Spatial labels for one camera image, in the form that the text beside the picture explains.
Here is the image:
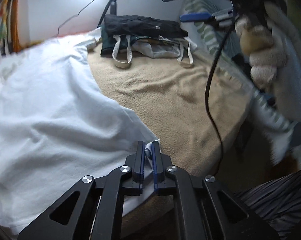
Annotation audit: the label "white t-shirt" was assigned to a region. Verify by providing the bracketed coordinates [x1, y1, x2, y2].
[0, 29, 156, 239]

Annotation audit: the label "white gloved right hand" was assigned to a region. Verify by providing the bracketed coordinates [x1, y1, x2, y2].
[235, 2, 301, 122]

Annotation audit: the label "green striped white cloth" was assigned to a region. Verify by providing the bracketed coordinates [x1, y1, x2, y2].
[182, 0, 299, 165]

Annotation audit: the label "white canvas tote bag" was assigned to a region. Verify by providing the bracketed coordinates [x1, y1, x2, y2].
[112, 35, 197, 69]

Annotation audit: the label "black folded garment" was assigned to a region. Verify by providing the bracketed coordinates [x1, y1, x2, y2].
[104, 15, 188, 39]

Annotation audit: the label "black lamp tripod stand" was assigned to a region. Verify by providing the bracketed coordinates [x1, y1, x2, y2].
[97, 0, 117, 27]

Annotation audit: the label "dark green folded garment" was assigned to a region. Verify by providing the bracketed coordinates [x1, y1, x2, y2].
[101, 27, 128, 56]

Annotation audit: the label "dark pleated fabric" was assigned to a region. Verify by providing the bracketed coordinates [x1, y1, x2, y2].
[234, 170, 301, 239]

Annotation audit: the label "beige fleece blanket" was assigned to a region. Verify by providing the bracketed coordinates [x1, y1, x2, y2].
[88, 45, 251, 177]

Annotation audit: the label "colourful hanging items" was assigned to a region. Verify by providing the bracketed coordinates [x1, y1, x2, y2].
[0, 0, 22, 56]

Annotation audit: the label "black cable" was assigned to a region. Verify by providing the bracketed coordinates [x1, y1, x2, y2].
[205, 15, 241, 178]

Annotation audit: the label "thin lamp power cable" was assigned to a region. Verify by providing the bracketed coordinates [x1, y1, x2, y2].
[57, 0, 106, 37]

